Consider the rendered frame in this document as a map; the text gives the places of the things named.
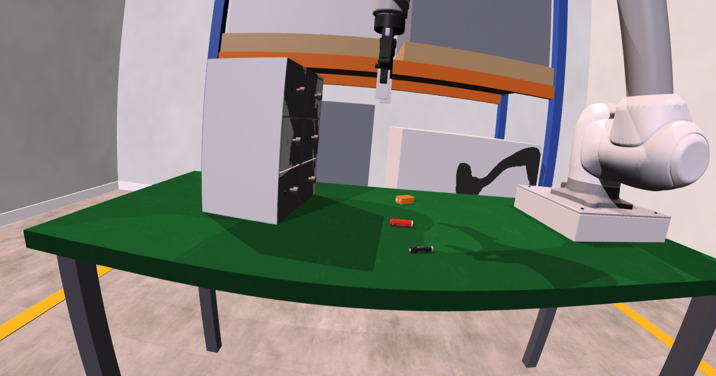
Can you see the black battery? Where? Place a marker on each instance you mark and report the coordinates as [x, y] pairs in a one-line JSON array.
[[421, 249]]

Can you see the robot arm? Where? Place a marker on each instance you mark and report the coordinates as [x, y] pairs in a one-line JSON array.
[[653, 143]]

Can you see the small grey chest of drawers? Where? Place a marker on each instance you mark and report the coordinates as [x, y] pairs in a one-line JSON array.
[[241, 137]]

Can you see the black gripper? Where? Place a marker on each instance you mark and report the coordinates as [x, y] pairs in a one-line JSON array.
[[385, 62]]

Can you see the red aa battery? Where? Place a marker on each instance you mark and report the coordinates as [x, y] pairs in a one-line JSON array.
[[402, 223]]

